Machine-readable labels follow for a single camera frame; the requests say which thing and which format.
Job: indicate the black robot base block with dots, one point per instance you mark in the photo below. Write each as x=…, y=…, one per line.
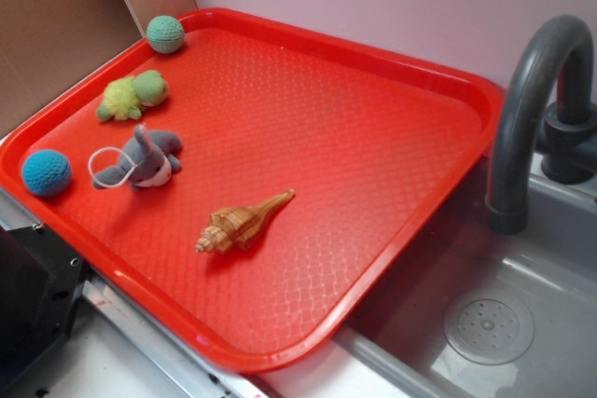
x=41, y=281

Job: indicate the red plastic tray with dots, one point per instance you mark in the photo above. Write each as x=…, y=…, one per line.
x=371, y=141

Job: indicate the tan spiral seashell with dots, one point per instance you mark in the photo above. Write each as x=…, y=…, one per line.
x=240, y=227

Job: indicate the grey plush elephant toy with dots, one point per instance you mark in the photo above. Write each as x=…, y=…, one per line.
x=147, y=160

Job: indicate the green plush turtle toy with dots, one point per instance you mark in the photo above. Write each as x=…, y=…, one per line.
x=128, y=97

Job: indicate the green textured ball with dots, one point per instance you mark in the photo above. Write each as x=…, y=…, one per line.
x=165, y=34

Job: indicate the grey plastic sink basin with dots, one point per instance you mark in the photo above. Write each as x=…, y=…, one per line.
x=397, y=329

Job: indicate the round sink drain cover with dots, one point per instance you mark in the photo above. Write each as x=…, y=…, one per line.
x=488, y=328

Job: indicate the blue textured ball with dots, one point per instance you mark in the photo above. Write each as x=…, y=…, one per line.
x=46, y=173

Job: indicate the grey curved faucet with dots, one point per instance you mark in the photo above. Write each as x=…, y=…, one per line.
x=548, y=111

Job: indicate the brown cardboard panel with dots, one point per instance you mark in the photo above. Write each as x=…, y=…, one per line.
x=47, y=46

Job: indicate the silver metal rail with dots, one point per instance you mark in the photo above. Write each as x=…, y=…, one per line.
x=116, y=350

